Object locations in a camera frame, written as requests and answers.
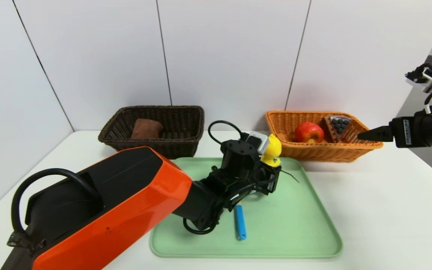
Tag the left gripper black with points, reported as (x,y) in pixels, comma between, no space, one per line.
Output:
(272,176)

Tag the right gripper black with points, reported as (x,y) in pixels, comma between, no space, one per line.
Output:
(404,132)

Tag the yellow duck toy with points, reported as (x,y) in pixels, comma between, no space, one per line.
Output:
(272,150)

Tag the chocolate blueberry cake slice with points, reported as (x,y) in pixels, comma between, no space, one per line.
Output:
(338,125)

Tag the red apple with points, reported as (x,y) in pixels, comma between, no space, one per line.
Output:
(309,133)

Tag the brown cloth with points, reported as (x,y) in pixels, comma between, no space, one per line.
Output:
(146,129)

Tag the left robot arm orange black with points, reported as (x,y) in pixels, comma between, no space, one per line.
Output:
(107,217)

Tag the orange wicker basket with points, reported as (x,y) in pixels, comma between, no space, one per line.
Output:
(321,152)

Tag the dark brown wicker basket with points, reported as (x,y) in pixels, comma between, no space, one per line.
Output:
(178,123)

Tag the thin black zip tie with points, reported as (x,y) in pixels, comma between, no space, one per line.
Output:
(291,176)

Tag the light green plastic tray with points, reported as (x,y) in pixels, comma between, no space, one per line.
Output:
(294,225)

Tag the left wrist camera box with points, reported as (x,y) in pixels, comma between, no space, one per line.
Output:
(259,141)

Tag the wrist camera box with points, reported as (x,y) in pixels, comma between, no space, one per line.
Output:
(428,80)
(259,141)

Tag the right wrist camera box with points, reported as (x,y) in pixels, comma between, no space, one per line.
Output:
(428,80)

